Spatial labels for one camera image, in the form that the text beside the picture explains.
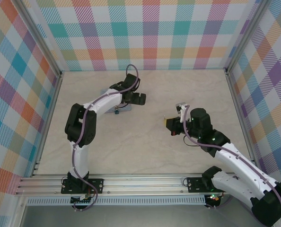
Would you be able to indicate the blue-grey plastic bag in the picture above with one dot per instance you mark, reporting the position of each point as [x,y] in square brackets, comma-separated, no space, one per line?
[127,108]

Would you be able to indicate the small blue padlock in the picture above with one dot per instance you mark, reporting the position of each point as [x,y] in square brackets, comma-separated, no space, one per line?
[116,110]

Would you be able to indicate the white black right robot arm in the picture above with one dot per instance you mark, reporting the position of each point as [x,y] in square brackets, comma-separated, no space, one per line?
[237,160]

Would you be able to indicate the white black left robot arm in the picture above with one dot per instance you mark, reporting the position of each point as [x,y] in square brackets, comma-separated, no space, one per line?
[80,163]

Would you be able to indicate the small circuit board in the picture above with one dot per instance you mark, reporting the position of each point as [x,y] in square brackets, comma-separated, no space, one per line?
[81,200]
[213,198]

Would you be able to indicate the grey metal shelf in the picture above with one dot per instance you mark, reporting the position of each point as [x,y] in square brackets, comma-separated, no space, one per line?
[131,216]

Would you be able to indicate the aluminium floor rail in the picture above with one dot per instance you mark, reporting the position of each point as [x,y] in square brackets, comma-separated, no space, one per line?
[47,127]
[242,118]

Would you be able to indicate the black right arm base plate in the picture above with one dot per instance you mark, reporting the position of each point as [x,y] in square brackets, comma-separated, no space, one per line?
[195,184]

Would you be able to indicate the long aluminium mounting rail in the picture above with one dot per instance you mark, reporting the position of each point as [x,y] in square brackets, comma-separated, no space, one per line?
[143,184]

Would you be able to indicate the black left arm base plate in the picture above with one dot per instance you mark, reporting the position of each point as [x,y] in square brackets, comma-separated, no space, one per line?
[98,185]

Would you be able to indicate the aluminium frame post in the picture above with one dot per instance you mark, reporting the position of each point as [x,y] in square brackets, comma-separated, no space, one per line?
[247,33]
[41,37]

